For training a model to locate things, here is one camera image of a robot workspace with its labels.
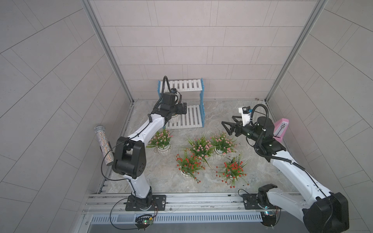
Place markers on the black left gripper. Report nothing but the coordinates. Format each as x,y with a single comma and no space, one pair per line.
183,107

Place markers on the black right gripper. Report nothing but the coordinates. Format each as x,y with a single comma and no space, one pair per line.
232,124

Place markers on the red flower pot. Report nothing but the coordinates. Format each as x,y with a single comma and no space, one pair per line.
190,165
232,170

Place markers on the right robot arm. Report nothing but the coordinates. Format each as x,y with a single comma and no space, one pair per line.
321,210

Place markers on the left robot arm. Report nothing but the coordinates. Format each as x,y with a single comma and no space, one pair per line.
130,152

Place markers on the blue white wooden rack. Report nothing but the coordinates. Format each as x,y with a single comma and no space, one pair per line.
192,92

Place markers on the pink flower pot right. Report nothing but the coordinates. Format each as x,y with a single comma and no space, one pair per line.
223,144

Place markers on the pink flower pot middle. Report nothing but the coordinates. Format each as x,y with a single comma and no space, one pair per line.
201,147

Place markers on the pink metronome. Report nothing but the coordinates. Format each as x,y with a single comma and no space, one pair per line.
280,129

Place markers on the silver glitter cylinder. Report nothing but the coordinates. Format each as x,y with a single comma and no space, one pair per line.
104,145

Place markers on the right controller board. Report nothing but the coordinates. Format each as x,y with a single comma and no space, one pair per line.
270,218

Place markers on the controller board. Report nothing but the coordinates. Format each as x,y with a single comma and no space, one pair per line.
144,221
270,218

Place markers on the left controller board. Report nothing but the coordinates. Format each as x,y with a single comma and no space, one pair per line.
144,221

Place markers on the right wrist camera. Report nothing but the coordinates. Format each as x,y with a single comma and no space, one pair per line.
245,115

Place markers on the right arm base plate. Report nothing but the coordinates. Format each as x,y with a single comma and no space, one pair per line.
250,202

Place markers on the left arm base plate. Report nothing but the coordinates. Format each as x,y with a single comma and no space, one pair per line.
155,202

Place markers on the aluminium rail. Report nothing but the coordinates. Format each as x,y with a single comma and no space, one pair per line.
180,208

